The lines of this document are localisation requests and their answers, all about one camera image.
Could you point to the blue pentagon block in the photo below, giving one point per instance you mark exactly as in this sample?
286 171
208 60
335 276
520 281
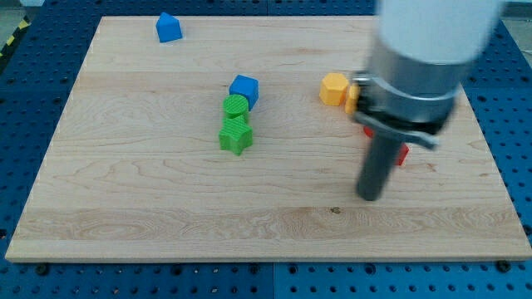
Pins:
168 28

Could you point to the yellow hexagon block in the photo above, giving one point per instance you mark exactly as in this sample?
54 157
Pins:
333 89

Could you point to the red star block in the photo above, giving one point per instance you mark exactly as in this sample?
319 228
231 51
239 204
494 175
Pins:
404 150

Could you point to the green star block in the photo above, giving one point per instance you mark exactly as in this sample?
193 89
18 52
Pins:
235 135

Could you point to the green cylinder block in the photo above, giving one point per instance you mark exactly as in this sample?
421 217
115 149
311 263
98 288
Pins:
235 106

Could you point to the red circle block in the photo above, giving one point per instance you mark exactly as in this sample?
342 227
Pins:
368 131

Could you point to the blue cube block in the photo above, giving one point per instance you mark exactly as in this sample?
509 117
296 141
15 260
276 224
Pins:
245 86

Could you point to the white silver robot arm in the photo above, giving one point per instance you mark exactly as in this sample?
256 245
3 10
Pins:
421 52

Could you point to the light wooden board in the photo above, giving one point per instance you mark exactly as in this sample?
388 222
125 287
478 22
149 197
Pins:
134 171

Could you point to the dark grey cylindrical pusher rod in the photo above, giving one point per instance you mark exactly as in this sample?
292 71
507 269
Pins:
377 166

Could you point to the yellow block behind arm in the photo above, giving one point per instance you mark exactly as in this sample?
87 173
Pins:
352 96

